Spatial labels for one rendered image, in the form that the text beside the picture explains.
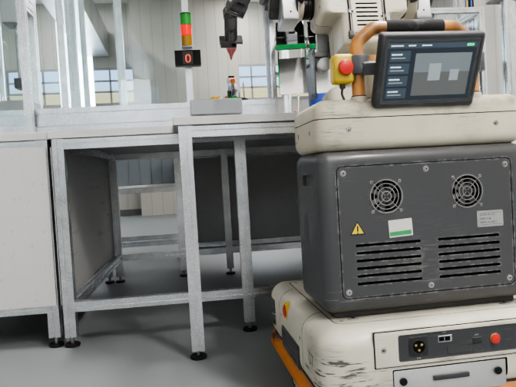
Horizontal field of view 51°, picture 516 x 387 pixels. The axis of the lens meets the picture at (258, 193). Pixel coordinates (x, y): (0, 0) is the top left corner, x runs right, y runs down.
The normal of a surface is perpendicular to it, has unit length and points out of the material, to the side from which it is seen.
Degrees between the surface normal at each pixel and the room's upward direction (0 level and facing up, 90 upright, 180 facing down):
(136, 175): 90
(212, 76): 90
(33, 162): 90
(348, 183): 90
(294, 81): 45
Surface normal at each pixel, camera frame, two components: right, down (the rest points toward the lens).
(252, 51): 0.15, 0.03
